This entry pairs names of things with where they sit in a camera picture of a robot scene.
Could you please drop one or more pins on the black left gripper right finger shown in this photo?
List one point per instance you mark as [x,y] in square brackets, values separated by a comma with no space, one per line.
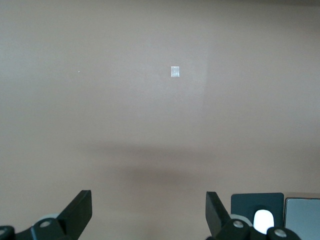
[217,215]

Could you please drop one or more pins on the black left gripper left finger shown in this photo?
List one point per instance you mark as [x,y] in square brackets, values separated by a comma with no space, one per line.
[77,212]

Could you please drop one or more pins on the black mouse pad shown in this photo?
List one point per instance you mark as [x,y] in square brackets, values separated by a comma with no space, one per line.
[242,202]

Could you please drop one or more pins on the white computer mouse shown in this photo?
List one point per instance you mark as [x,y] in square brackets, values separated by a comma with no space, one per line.
[263,220]

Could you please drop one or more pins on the silver closed laptop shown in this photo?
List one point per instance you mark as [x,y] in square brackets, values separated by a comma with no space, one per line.
[305,215]

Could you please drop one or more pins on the small clear tape piece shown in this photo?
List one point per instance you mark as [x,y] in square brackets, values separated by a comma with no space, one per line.
[175,72]

